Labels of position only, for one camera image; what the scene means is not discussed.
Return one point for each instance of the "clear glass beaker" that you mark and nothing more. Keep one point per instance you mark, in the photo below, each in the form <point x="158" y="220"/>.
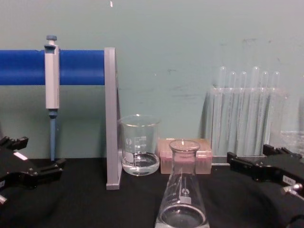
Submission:
<point x="140" y="164"/>

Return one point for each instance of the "clear plastic case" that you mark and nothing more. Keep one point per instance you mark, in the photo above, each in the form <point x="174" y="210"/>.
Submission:
<point x="293" y="140"/>

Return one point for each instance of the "black table cloth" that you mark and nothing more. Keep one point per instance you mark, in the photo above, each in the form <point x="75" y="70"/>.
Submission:
<point x="83" y="209"/>

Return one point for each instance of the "clear glass conical flask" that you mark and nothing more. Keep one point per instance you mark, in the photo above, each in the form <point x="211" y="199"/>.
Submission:
<point x="181" y="185"/>

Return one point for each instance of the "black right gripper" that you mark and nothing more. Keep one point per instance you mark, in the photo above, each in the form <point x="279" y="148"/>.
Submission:
<point x="282" y="172"/>

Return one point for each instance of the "pink pipette tip box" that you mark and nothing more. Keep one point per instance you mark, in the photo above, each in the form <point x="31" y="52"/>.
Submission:
<point x="204" y="156"/>

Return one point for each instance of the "clear glass test tube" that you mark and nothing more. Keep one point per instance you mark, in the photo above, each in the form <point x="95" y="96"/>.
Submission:
<point x="255" y="76"/>
<point x="275" y="80"/>
<point x="223" y="76"/>
<point x="232" y="80"/>
<point x="264" y="80"/>
<point x="242" y="80"/>

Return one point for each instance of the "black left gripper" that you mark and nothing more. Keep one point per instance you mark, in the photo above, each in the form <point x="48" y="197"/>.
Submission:
<point x="13" y="171"/>

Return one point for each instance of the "clear plastic test tube rack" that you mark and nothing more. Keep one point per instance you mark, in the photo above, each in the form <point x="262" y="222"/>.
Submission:
<point x="240" y="123"/>

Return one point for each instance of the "grey and blue pipette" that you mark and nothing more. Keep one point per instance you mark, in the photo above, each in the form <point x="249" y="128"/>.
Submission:
<point x="52" y="83"/>

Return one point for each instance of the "grey stand with blue bar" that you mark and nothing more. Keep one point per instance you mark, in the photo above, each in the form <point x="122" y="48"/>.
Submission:
<point x="111" y="118"/>

